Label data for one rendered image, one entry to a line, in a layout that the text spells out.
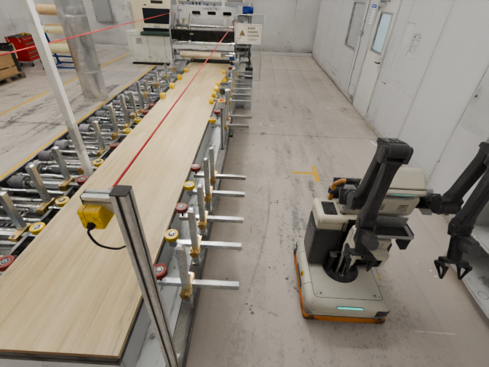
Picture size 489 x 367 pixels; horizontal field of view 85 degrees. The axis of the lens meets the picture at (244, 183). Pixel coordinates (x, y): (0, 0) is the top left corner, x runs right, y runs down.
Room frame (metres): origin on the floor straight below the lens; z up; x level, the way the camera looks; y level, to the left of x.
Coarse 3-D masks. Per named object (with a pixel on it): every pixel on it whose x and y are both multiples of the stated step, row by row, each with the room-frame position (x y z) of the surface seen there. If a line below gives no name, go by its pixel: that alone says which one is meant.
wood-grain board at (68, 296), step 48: (192, 96) 3.59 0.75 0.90; (192, 144) 2.22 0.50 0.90; (144, 192) 1.47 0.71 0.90; (48, 240) 1.00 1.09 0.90; (96, 240) 1.02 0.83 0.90; (0, 288) 0.70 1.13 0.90; (48, 288) 0.71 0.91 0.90; (96, 288) 0.72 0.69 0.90; (0, 336) 0.49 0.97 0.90; (48, 336) 0.50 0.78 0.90; (96, 336) 0.51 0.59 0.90
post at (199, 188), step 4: (200, 184) 1.30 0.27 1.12; (196, 188) 1.28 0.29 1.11; (200, 188) 1.28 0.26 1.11; (200, 192) 1.28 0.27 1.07; (200, 196) 1.28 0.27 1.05; (200, 200) 1.28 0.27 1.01; (200, 204) 1.28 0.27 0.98; (200, 208) 1.28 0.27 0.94; (200, 212) 1.28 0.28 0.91; (204, 212) 1.31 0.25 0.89; (200, 216) 1.28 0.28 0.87; (204, 216) 1.30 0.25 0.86; (200, 220) 1.28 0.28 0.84; (204, 220) 1.29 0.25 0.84; (204, 232) 1.28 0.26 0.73
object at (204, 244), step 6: (180, 240) 1.10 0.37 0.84; (186, 240) 1.10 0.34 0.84; (174, 246) 1.07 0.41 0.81; (186, 246) 1.07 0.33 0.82; (204, 246) 1.07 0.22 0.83; (210, 246) 1.07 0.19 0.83; (216, 246) 1.07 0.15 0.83; (222, 246) 1.07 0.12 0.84; (228, 246) 1.07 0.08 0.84; (234, 246) 1.07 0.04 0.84; (240, 246) 1.07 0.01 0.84
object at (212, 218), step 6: (180, 216) 1.33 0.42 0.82; (186, 216) 1.33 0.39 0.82; (198, 216) 1.34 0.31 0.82; (210, 216) 1.34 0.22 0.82; (216, 216) 1.34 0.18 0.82; (222, 216) 1.35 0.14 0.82; (228, 216) 1.35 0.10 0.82; (228, 222) 1.32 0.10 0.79; (234, 222) 1.32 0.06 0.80; (240, 222) 1.32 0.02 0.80
